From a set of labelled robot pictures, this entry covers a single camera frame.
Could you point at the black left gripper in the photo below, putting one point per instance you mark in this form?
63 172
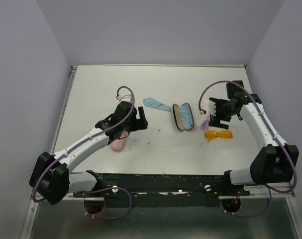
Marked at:
139 124

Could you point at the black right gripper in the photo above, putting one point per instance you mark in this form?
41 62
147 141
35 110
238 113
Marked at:
215 120

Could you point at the light blue cleaning cloth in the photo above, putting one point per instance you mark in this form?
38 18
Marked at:
186 116

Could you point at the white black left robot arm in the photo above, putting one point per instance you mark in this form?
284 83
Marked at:
52 175

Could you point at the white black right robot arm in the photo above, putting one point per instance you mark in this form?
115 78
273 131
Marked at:
276 160

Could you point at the purple sunglasses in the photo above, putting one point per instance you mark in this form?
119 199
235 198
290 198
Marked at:
205 124

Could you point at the orange sunglasses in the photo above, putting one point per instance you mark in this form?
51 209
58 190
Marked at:
212 134

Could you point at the pink glasses case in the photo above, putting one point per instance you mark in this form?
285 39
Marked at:
118 144

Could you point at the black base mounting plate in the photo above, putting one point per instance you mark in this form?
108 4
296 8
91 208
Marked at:
160 190

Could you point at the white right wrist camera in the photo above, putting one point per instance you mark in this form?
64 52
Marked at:
207 107

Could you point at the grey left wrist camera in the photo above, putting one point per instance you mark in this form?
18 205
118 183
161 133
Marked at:
125 98

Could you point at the aluminium extrusion rail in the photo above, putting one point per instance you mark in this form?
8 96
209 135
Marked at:
254 190

